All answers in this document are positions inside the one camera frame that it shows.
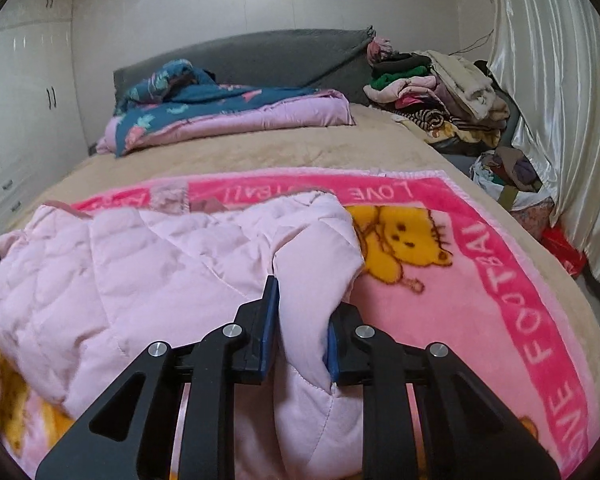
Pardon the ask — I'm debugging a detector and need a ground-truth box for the beige bed cover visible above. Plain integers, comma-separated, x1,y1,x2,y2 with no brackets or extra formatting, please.
8,104,600,421

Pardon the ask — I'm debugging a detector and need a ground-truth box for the red plastic bag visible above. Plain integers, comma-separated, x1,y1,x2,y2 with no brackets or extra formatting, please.
540,226,588,278

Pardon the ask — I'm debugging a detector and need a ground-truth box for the white satin curtain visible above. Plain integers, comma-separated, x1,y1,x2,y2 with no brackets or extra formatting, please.
491,0,600,281

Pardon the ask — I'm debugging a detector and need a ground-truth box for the pile of folded clothes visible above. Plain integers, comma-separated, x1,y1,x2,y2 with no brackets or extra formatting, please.
363,38,512,157

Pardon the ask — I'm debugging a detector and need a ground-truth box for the white wardrobe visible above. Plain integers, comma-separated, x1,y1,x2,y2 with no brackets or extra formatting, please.
0,0,88,233

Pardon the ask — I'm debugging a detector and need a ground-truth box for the pink quilted jacket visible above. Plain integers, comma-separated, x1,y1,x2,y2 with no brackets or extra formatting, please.
0,191,363,479

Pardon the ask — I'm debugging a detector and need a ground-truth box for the grey headboard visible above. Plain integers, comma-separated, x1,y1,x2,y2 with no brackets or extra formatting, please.
114,27,376,105

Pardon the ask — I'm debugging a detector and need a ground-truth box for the blue floral pink quilt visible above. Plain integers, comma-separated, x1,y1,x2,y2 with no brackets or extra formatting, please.
96,58,354,158

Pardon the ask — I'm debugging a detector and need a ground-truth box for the pink bear fleece blanket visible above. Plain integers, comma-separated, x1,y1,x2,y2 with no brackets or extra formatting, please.
0,167,600,480

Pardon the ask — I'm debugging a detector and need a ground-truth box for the bag of clothes on floor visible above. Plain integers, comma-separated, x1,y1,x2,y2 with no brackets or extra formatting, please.
469,146,554,211

